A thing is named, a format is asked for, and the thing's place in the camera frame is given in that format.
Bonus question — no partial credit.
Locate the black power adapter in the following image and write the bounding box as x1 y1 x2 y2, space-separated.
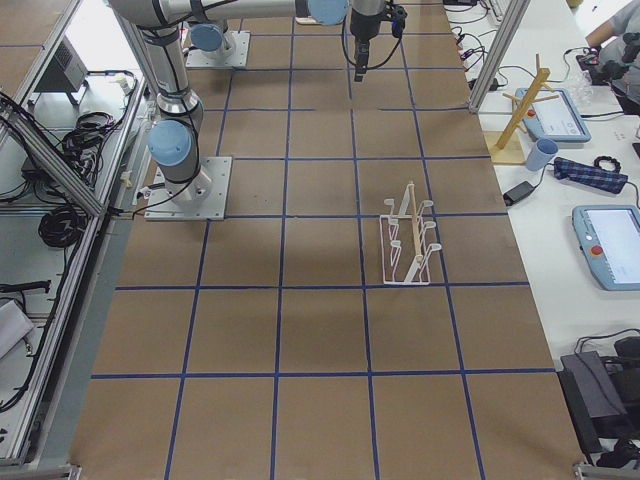
502 181 536 207

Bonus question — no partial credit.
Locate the far teach pendant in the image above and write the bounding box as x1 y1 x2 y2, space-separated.
523 88 591 143

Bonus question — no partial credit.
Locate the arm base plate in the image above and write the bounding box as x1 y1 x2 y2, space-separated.
186 25 250 70
143 156 232 221

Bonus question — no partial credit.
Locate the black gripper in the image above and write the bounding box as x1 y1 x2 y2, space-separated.
350 0 384 82

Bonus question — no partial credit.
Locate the wooden mug tree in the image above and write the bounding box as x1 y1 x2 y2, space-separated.
483 55 559 165

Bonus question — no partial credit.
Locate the white wire cup rack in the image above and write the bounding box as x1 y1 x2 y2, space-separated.
378 181 442 286

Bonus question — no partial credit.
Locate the teach pendant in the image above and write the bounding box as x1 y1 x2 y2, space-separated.
571 205 639 291
523 88 591 143

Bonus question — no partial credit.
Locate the blue plaid pouch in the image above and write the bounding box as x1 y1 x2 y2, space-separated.
553 156 628 194

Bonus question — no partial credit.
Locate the aluminium frame post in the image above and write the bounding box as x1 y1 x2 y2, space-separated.
468 0 530 113

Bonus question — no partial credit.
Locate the near teach pendant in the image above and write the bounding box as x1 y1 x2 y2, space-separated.
571 205 639 291

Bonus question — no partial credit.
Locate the blue cup on desk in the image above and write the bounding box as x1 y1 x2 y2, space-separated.
525 138 559 172

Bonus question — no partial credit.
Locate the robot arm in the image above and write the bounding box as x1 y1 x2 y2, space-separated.
109 1 394 207
189 20 236 60

